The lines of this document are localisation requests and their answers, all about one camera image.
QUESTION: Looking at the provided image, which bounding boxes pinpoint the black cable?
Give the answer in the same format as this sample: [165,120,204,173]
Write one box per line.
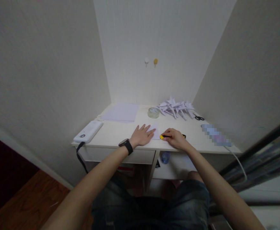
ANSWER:
[76,142,89,174]

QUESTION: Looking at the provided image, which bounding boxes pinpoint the person's legs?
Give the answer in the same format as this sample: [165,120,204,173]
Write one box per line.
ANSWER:
[91,171,211,230]

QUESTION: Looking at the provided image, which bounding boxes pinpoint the white power bank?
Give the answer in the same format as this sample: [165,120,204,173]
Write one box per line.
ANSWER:
[73,120,104,143]

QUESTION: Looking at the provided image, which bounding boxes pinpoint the pile of folded paper shapes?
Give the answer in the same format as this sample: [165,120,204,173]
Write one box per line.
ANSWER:
[157,96,195,122]

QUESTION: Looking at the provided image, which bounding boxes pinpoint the clear tape roll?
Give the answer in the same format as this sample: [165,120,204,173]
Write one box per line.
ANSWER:
[147,107,161,119]

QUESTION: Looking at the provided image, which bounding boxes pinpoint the white paper sheet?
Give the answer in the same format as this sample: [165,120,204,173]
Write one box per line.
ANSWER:
[144,122,165,140]

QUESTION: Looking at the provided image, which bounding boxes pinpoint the person's left hand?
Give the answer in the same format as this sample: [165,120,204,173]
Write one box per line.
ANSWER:
[130,124,157,147]

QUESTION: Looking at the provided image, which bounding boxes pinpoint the white cable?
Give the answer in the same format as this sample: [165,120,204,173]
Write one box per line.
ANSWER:
[223,144,248,180]

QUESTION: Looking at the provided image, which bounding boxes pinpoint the clear plastic bottle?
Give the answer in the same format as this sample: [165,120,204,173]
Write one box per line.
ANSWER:
[161,151,171,164]

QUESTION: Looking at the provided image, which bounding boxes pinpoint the white wooden desk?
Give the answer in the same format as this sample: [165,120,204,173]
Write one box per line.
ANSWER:
[70,103,243,187]

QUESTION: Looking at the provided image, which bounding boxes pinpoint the stack of white paper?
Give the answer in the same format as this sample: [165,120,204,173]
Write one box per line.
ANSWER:
[103,103,140,123]

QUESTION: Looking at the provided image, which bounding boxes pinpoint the dark metal frame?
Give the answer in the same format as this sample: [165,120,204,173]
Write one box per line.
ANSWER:
[216,114,280,192]

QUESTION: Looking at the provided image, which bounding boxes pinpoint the person's right hand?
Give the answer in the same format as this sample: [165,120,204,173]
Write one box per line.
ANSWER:
[162,128,191,150]

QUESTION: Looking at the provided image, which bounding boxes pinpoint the yellow black utility knife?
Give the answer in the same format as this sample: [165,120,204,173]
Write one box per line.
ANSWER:
[159,134,187,140]

